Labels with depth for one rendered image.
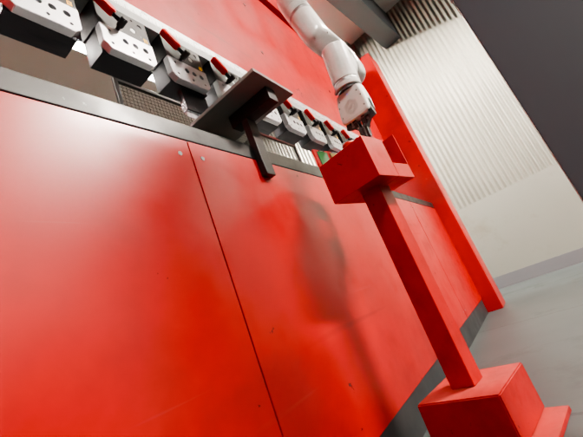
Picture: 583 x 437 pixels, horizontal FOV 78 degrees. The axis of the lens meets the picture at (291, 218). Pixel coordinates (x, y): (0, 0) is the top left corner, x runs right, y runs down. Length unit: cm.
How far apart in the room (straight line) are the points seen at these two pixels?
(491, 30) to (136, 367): 94
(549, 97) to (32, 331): 94
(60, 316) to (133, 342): 10
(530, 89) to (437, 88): 369
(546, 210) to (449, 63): 185
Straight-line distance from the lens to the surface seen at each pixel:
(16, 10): 100
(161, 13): 138
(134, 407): 54
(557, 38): 96
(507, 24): 99
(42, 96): 68
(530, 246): 421
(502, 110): 436
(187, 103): 118
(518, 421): 97
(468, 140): 437
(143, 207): 64
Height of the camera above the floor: 39
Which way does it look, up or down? 16 degrees up
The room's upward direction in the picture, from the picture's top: 21 degrees counter-clockwise
